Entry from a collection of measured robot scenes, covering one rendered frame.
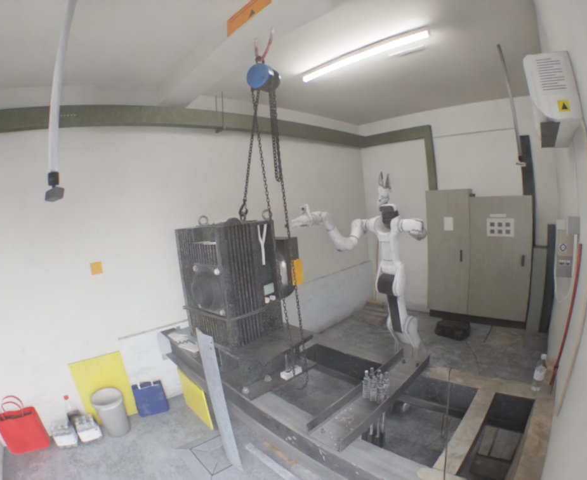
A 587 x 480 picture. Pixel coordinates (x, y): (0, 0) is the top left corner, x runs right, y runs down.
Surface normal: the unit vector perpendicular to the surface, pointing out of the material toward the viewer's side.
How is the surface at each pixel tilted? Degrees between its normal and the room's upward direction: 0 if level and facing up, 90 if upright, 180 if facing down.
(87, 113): 90
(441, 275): 90
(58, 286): 90
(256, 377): 90
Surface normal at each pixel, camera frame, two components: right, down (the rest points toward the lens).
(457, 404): -0.72, 0.14
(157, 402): 0.55, 0.05
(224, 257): 0.77, 0.01
